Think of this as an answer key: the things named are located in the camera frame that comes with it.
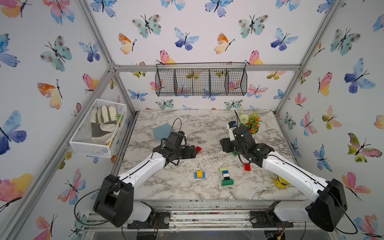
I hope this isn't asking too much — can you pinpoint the yellow small lego brick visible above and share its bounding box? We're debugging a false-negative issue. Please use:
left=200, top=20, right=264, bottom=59
left=197, top=171, right=204, bottom=178

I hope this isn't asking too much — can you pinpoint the blue long lego brick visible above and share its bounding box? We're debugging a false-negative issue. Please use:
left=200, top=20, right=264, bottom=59
left=194, top=171, right=206, bottom=180

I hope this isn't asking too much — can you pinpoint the green long lego brick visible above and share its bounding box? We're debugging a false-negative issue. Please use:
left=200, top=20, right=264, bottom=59
left=222, top=179, right=234, bottom=186

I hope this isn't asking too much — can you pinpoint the lime green lego brick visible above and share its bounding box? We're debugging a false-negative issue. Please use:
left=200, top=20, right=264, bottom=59
left=220, top=167, right=228, bottom=173

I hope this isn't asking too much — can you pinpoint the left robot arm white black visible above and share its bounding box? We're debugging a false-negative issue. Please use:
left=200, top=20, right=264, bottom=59
left=93, top=131, right=198, bottom=227

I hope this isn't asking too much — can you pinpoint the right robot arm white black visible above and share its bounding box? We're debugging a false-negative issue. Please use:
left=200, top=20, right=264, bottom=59
left=220, top=121, right=348, bottom=232

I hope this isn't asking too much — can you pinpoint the light blue dustpan scoop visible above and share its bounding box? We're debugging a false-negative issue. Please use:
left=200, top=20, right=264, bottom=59
left=153, top=124, right=173, bottom=141

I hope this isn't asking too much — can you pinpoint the white pot with flowers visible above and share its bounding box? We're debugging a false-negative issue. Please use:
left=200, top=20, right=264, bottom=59
left=239, top=111, right=263, bottom=135

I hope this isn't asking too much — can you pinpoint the yellow cup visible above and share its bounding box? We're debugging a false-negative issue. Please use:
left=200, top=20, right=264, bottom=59
left=274, top=176, right=290, bottom=189

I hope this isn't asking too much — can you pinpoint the work glove white grey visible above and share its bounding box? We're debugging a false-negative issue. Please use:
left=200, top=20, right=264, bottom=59
left=90, top=105, right=118, bottom=146

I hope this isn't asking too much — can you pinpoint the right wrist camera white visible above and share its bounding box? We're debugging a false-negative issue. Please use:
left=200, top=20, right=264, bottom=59
left=227, top=121, right=237, bottom=142

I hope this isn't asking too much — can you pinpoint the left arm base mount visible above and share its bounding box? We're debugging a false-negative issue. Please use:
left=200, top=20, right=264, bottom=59
left=127, top=202, right=171, bottom=230

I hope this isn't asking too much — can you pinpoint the black wire wall basket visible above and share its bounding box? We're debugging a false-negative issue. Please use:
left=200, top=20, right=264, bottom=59
left=154, top=62, right=248, bottom=97

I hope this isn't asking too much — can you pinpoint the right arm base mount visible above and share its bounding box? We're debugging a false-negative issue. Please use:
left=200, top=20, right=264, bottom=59
left=249, top=201, right=294, bottom=228

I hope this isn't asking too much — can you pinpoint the white wire wall basket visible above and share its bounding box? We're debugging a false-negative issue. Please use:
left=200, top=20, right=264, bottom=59
left=69, top=99, right=127, bottom=158

